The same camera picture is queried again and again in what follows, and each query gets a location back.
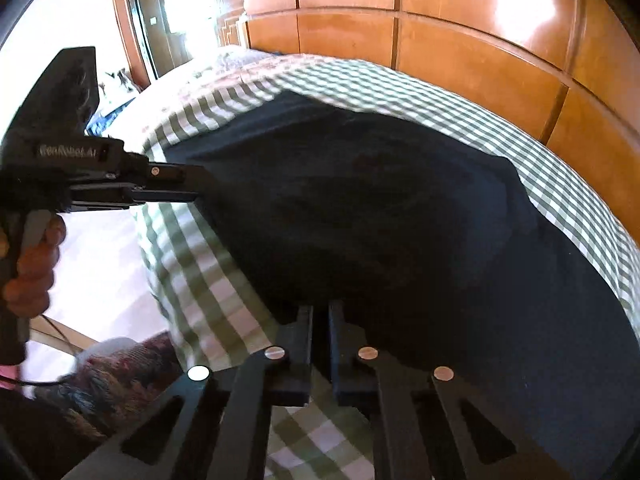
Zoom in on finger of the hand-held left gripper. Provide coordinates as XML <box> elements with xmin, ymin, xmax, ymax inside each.
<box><xmin>135</xmin><ymin>161</ymin><xmax>207</xmax><ymax>191</ymax></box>
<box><xmin>131</xmin><ymin>189</ymin><xmax>199</xmax><ymax>207</ymax></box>

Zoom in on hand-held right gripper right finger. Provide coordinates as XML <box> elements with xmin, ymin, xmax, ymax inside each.
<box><xmin>329</xmin><ymin>300</ymin><xmax>571</xmax><ymax>480</ymax></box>

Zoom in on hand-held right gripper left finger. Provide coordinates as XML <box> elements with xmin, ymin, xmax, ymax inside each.
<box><xmin>60</xmin><ymin>305</ymin><xmax>314</xmax><ymax>480</ymax></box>

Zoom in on dark navy pants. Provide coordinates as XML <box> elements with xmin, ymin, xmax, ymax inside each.
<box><xmin>162</xmin><ymin>91</ymin><xmax>640</xmax><ymax>480</ymax></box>

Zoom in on person's left hand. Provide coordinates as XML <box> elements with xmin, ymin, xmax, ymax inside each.
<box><xmin>2</xmin><ymin>216</ymin><xmax>67</xmax><ymax>317</ymax></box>

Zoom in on pink floral blanket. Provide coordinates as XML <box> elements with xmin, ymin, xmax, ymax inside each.
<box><xmin>107</xmin><ymin>45</ymin><xmax>296</xmax><ymax>146</ymax></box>

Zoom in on green white checked bed sheet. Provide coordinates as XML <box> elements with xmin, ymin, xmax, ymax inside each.
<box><xmin>132</xmin><ymin>57</ymin><xmax>640</xmax><ymax>480</ymax></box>

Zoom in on pink textured pillow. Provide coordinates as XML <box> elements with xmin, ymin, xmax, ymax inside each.
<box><xmin>215</xmin><ymin>44</ymin><xmax>281</xmax><ymax>73</ymax></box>

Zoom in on carved wooden panel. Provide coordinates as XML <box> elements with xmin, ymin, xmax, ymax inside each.
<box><xmin>202</xmin><ymin>0</ymin><xmax>248</xmax><ymax>48</ymax></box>

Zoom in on floral patterned cloth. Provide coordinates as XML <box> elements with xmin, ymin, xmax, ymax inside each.
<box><xmin>30</xmin><ymin>332</ymin><xmax>183</xmax><ymax>443</ymax></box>

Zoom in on wooden wardrobe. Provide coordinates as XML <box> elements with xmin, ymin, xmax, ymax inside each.
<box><xmin>240</xmin><ymin>0</ymin><xmax>640</xmax><ymax>241</ymax></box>

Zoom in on wooden door frame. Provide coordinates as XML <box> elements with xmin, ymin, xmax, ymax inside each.
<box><xmin>106</xmin><ymin>0</ymin><xmax>168</xmax><ymax>88</ymax></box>

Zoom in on black cable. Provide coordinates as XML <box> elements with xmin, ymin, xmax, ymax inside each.
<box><xmin>0</xmin><ymin>372</ymin><xmax>71</xmax><ymax>389</ymax></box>

